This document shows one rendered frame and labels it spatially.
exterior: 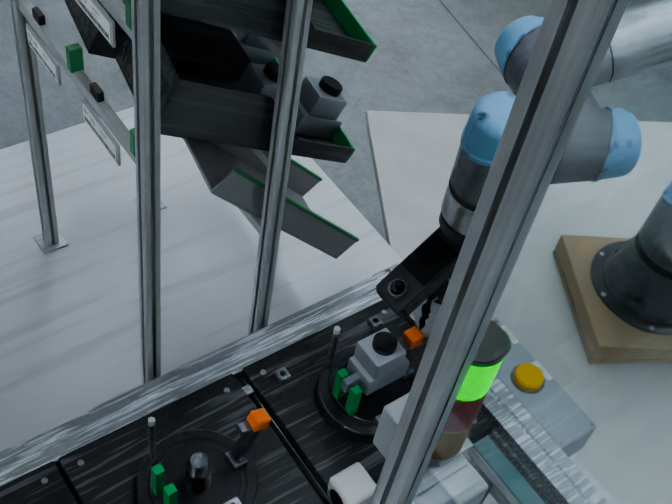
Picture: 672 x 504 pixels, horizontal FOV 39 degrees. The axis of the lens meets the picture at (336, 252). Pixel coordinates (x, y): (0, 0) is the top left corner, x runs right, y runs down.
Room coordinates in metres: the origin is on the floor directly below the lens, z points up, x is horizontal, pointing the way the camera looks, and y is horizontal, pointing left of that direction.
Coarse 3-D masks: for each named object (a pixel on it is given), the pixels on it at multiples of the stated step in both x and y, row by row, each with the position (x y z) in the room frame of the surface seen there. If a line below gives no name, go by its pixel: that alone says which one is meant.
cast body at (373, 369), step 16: (368, 336) 0.71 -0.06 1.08; (384, 336) 0.70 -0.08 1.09; (368, 352) 0.68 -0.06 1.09; (384, 352) 0.68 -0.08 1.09; (400, 352) 0.69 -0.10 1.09; (352, 368) 0.68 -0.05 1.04; (368, 368) 0.67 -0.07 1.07; (384, 368) 0.67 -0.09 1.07; (400, 368) 0.69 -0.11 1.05; (352, 384) 0.66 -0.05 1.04; (368, 384) 0.66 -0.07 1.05; (384, 384) 0.68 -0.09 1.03
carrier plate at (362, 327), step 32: (352, 320) 0.81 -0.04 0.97; (384, 320) 0.83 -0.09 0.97; (288, 352) 0.74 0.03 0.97; (320, 352) 0.75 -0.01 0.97; (416, 352) 0.78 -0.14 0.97; (256, 384) 0.68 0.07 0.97; (288, 384) 0.69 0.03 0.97; (288, 416) 0.64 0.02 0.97; (320, 416) 0.65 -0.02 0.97; (320, 448) 0.61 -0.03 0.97; (352, 448) 0.62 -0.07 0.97; (320, 480) 0.57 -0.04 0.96
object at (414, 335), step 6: (408, 330) 0.73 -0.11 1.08; (414, 330) 0.74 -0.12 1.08; (408, 336) 0.73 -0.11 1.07; (414, 336) 0.73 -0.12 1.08; (420, 336) 0.73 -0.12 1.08; (402, 342) 0.73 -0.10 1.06; (408, 342) 0.72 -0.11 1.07; (414, 342) 0.72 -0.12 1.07; (420, 342) 0.73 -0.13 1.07; (408, 348) 0.72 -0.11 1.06; (414, 348) 0.73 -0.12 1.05; (408, 354) 0.73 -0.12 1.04; (414, 354) 0.73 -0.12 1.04; (408, 366) 0.73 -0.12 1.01
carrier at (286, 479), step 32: (224, 384) 0.67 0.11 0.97; (160, 416) 0.61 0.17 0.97; (192, 416) 0.61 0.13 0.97; (224, 416) 0.62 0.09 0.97; (96, 448) 0.55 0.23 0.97; (128, 448) 0.55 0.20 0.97; (160, 448) 0.55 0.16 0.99; (192, 448) 0.56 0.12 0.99; (224, 448) 0.57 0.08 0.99; (256, 448) 0.59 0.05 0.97; (96, 480) 0.51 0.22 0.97; (128, 480) 0.51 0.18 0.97; (160, 480) 0.50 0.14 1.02; (192, 480) 0.51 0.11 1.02; (224, 480) 0.53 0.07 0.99; (256, 480) 0.54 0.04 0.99; (288, 480) 0.56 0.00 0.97
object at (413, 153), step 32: (384, 128) 1.35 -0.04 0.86; (416, 128) 1.37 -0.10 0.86; (448, 128) 1.39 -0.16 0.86; (384, 160) 1.27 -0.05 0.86; (416, 160) 1.28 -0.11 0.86; (448, 160) 1.30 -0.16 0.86; (384, 192) 1.19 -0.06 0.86; (416, 192) 1.20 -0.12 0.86; (384, 224) 1.13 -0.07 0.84; (416, 224) 1.13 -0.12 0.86
